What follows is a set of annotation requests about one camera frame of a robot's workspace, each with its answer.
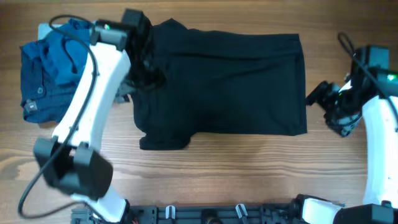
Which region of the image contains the blue clothes pile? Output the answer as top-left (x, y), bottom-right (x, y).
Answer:
top-left (21, 31), bottom-right (89, 123)

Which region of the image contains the black t-shirt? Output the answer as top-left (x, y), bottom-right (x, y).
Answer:
top-left (132, 19), bottom-right (307, 151)

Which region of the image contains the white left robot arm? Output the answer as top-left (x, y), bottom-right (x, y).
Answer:
top-left (34, 9), bottom-right (165, 223)

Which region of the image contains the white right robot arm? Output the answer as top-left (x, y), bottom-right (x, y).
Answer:
top-left (298, 45), bottom-right (397, 223)

